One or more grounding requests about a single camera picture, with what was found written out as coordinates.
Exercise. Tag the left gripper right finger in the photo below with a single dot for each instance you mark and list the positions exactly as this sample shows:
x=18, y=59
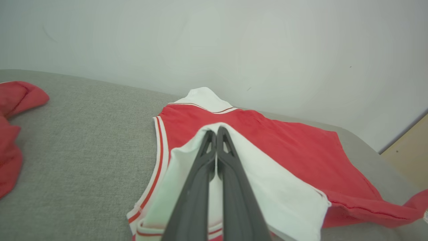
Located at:
x=239, y=207

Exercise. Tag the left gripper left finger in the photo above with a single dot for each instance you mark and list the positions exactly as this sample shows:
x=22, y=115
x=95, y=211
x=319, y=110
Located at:
x=194, y=201

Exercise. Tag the red basketball jersey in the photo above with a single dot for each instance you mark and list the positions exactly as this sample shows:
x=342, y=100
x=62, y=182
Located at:
x=284, y=144

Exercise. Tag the plain red shorts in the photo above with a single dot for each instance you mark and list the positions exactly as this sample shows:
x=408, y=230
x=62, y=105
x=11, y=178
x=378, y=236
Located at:
x=13, y=100

